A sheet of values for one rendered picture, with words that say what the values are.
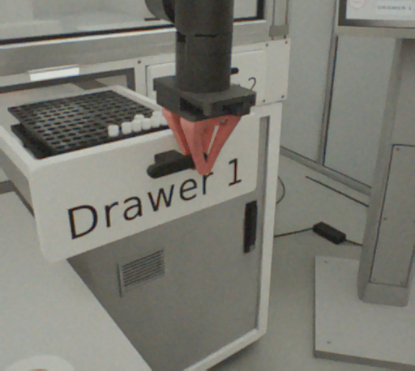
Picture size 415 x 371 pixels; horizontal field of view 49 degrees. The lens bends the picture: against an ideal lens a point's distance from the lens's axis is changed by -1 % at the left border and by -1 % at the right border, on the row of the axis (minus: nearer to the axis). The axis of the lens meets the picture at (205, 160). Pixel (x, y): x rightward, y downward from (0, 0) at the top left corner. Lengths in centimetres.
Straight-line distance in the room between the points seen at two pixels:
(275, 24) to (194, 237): 52
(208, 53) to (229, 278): 89
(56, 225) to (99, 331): 12
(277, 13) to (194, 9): 63
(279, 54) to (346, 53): 139
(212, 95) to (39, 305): 30
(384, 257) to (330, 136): 113
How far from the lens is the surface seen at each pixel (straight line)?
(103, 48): 84
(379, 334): 163
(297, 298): 174
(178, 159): 49
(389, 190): 150
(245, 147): 59
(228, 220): 116
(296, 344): 158
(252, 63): 101
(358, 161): 251
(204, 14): 44
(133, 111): 70
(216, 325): 133
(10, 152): 63
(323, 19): 256
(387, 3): 128
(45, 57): 80
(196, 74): 45
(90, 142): 59
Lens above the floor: 111
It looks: 23 degrees down
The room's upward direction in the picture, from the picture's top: straight up
